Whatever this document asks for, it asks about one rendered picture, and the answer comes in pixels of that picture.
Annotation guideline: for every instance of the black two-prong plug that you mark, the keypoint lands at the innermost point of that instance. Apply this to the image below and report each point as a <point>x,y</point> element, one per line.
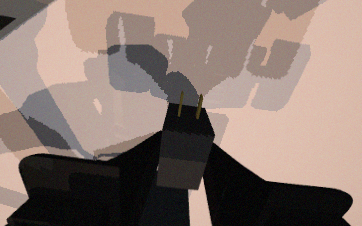
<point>187,138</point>

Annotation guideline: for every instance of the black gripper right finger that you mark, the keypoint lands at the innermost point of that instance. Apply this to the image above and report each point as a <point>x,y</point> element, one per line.
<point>237,196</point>

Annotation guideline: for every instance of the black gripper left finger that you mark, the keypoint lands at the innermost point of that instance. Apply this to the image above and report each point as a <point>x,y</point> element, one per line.
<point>122,183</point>

